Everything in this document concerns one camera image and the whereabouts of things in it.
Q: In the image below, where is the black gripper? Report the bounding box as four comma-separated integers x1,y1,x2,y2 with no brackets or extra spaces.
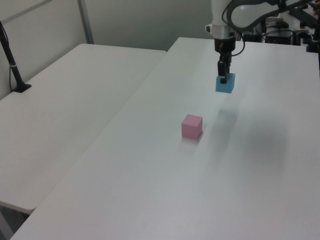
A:
213,36,236,85

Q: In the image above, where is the blue cube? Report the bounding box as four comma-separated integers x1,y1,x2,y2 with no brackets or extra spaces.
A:
215,72,237,95

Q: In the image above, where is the pink cube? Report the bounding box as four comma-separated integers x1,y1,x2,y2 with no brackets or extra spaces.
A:
181,113,203,140

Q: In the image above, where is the black background equipment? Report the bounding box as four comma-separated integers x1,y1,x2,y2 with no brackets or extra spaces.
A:
243,15,308,47

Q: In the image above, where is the white side table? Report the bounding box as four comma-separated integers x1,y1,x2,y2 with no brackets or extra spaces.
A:
0,43,168,211

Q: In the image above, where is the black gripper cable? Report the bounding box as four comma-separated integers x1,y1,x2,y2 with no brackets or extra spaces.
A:
221,0,247,57

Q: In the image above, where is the short black camera stand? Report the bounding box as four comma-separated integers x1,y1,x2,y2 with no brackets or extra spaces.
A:
305,23,320,53

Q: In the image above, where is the grey partition post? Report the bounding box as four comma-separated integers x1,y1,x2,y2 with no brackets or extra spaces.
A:
76,0,95,45

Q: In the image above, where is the black camera stand pole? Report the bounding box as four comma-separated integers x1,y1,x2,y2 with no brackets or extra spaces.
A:
0,19,33,94

